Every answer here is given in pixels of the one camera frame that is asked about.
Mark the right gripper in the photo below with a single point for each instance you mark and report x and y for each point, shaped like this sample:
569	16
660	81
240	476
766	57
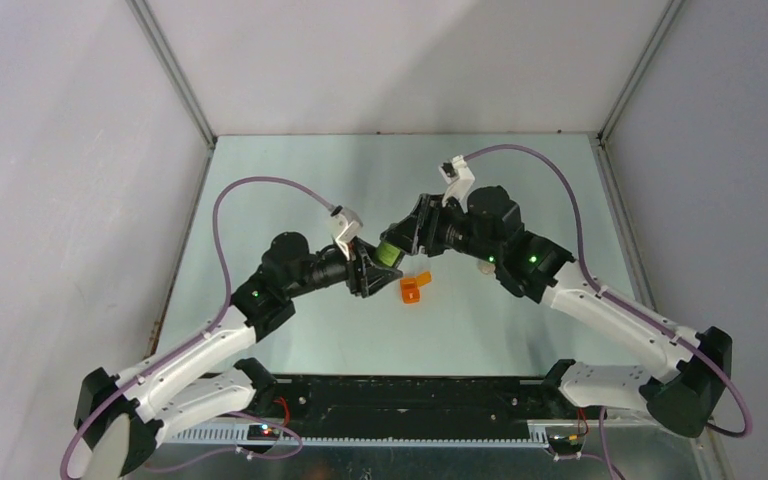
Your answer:
428	215

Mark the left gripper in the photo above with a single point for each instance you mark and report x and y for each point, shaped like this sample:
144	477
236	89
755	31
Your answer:
367	273

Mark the green pill bottle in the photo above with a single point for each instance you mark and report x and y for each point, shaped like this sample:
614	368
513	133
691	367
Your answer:
388	255

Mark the orange pill box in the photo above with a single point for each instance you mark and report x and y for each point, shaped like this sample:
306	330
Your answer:
410	287

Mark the clear pill bottle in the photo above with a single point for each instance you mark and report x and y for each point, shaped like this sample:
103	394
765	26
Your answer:
485	267

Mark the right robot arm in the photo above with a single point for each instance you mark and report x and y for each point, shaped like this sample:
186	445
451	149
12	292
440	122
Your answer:
681	373

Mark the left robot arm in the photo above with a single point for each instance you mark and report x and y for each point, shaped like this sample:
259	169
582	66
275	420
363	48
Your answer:
171	392

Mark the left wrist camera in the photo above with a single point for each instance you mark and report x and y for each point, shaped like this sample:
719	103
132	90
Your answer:
344	226

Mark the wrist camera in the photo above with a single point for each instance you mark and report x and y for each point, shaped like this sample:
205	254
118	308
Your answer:
344	226
459	179

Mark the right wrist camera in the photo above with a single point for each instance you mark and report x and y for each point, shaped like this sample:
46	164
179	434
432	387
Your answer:
459	179

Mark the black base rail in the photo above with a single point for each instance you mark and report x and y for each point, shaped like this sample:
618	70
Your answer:
405	410

